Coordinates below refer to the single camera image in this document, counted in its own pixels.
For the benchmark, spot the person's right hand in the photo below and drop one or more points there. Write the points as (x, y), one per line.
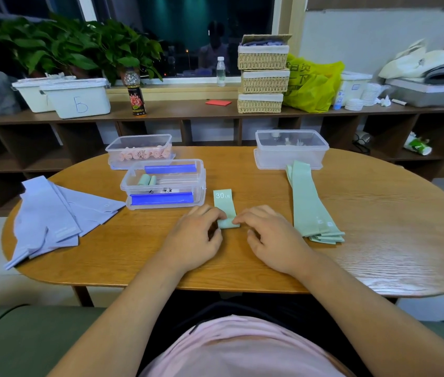
(280, 247)

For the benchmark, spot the person's left hand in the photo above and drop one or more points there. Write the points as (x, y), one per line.
(188, 241)

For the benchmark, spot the person's left thumb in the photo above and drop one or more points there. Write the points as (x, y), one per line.
(215, 234)

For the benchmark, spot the person's right thumb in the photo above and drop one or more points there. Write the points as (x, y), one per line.
(254, 239)

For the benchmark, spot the green resistance band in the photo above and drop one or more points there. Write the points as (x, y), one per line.
(225, 202)

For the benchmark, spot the person's left forearm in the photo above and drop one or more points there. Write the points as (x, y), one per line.
(123, 321)

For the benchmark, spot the person's right forearm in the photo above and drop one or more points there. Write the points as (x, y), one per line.
(371, 321)

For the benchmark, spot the pile of green flat bands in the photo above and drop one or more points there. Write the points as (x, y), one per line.
(308, 204)

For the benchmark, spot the clear box with blue clips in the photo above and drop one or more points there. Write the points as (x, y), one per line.
(165, 190)

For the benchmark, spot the black trousers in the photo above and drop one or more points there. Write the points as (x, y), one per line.
(284, 306)

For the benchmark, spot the rolled green band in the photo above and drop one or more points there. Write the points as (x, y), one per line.
(153, 180)
(143, 180)

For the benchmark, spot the clear plastic lidded box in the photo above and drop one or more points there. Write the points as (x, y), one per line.
(290, 147)
(139, 145)

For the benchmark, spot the row of pink rolled bands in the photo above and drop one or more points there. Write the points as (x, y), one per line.
(141, 154)

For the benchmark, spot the pink shirt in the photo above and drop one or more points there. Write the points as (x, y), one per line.
(237, 349)

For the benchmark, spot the red card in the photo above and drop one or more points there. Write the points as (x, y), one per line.
(218, 102)

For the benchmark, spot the wicker basket with white liner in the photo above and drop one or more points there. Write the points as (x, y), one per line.
(263, 54)
(265, 83)
(260, 104)

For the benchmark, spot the wooden table leg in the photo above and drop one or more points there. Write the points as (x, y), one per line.
(83, 296)

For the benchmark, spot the dark bottle with red label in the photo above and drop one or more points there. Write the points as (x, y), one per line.
(136, 98)

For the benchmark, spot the clear water bottle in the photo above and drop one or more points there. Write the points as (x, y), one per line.
(220, 72)

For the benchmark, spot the small white blue bottle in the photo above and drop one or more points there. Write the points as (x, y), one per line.
(337, 100)

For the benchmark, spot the yellow plastic bag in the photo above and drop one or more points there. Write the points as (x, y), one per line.
(310, 86)

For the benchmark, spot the pile of purple flat bands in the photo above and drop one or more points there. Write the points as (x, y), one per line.
(51, 219)

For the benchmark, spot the stack of white round pads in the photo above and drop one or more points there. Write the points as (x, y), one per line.
(354, 105)

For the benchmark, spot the white plastic tub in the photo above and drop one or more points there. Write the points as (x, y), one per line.
(357, 84)

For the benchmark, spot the green white packet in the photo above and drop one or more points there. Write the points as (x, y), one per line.
(418, 144)

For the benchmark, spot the crumpled white tissue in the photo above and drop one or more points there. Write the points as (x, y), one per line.
(385, 101)

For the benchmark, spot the white storage bin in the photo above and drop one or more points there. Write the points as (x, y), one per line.
(78, 100)
(29, 96)

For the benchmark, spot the white marker pen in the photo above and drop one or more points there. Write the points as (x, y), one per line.
(398, 102)

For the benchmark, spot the wooden shelf unit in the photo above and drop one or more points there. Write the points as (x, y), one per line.
(29, 149)

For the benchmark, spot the green sofa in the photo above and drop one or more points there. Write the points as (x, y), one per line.
(21, 341)

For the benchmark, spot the grey plastic tray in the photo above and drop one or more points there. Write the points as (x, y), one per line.
(430, 94)

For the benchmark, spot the green potted plants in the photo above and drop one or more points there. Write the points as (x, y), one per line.
(76, 47)

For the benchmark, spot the white cloth bags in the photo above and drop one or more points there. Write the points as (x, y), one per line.
(418, 62)

